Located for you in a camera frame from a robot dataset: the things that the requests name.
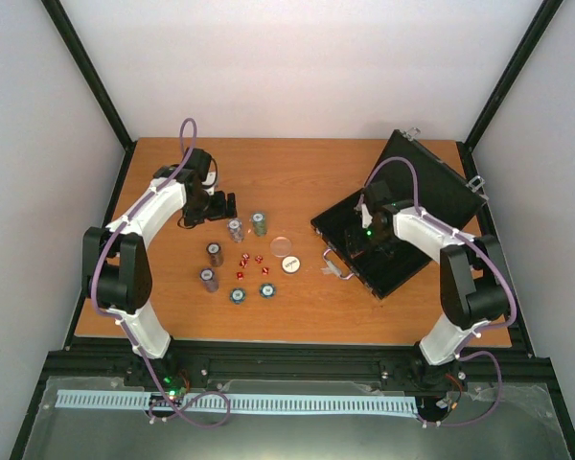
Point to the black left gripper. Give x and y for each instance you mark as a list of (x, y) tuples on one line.
[(192, 218)]

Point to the flat blue chip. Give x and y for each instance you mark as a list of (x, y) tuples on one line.
[(237, 295), (267, 290)]

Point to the white perforated cable strip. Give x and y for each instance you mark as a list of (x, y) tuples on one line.
[(242, 404)]

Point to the green 20 chip stack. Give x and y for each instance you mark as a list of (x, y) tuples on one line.
[(259, 226)]

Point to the white dealer button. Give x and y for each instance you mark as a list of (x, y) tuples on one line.
[(290, 264)]

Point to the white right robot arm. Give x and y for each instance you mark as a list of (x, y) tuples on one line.
[(473, 290)]

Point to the brown chip stack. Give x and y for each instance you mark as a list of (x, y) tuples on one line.
[(215, 254)]

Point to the black aluminium frame rail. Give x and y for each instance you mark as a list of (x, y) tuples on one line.
[(202, 364)]

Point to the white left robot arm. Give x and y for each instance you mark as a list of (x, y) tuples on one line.
[(116, 273)]

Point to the black poker set case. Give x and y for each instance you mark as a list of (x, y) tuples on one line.
[(409, 169)]

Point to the blue 10 chip stack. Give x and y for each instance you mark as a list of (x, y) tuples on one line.
[(235, 230)]

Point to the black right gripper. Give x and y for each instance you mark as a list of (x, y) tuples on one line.
[(388, 243)]

